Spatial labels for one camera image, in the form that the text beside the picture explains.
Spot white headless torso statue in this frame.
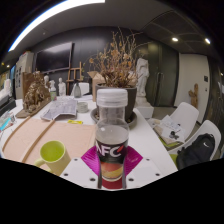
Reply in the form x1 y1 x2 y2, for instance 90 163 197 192
134 57 151 98

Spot yellow-green ceramic mug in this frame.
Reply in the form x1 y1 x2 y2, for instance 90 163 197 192
33 140 72 177

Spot long ceiling light strip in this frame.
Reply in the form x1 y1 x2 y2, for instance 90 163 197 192
8 0 106 53

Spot white tape roll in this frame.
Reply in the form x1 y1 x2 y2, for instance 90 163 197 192
76 101 90 114

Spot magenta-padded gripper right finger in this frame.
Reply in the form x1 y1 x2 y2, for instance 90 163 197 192
122 145 164 190

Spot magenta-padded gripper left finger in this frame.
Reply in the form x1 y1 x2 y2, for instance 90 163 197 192
61 145 103 190

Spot white plastic chair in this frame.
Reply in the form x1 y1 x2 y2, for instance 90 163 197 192
148 101 200 148
168 119 222 171

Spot grey printed paper sheets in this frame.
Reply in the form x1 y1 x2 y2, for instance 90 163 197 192
40 99 78 122

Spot white statue pedestal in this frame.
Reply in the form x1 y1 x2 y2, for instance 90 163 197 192
134 96 155 120

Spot flat round red coaster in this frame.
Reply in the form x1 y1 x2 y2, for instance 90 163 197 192
100 179 125 191

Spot light wooden board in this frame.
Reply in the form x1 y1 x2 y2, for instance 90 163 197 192
1 118 98 165

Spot black wall screen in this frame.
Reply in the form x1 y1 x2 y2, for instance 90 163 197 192
34 41 74 74

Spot grey round plant saucer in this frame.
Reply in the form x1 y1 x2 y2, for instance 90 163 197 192
90 106 138 130

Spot clear plastic drink bottle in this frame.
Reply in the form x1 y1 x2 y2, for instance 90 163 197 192
94 88 130 183

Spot dried plant in dark pot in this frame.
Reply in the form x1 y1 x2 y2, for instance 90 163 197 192
88 28 143 123

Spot wooden easel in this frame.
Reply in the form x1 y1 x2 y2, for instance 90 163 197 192
66 61 85 96

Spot small wooden figure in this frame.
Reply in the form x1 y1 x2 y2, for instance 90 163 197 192
188 83 200 110

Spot white cabinet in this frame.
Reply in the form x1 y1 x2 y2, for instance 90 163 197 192
14 51 35 100

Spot small yellow tag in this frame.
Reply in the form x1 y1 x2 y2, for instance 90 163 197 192
67 119 84 126

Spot black backpack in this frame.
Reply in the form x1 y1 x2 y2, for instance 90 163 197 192
175 133 216 171

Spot brown cardboard box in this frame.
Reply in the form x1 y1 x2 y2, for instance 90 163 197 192
87 70 106 103

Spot stack of papers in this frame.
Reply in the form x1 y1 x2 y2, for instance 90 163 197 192
153 114 186 146

